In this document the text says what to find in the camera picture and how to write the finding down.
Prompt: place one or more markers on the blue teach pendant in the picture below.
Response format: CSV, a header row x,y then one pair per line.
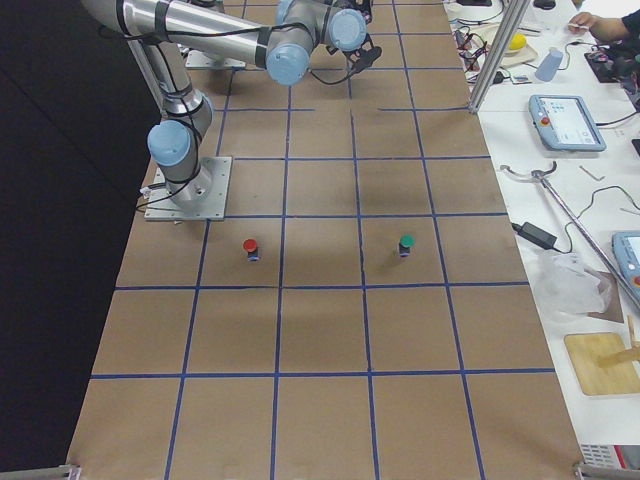
x,y
625,247
564,123

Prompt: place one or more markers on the metal reacher stick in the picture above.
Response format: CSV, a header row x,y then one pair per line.
x,y
542,177

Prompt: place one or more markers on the yellow lemon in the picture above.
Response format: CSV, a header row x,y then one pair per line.
x,y
517,43

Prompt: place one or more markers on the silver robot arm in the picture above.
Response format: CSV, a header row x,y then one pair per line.
x,y
171,38

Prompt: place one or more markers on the person's hand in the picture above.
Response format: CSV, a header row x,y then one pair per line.
x,y
585,21

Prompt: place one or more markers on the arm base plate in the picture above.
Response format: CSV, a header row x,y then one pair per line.
x,y
198,60
204,198

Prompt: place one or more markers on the clear plastic bag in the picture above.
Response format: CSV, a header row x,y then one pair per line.
x,y
566,288

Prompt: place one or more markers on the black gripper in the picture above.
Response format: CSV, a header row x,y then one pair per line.
x,y
334,49

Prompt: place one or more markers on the wooden board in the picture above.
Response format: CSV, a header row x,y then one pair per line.
x,y
603,364

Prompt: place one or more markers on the beige tray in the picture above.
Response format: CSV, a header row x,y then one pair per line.
x,y
486,34

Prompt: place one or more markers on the aluminium frame post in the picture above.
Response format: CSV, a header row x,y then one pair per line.
x,y
513,15

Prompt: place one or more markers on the translucent blue cup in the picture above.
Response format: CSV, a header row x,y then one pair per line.
x,y
551,64

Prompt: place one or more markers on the black power adapter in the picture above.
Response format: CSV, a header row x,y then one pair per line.
x,y
536,235

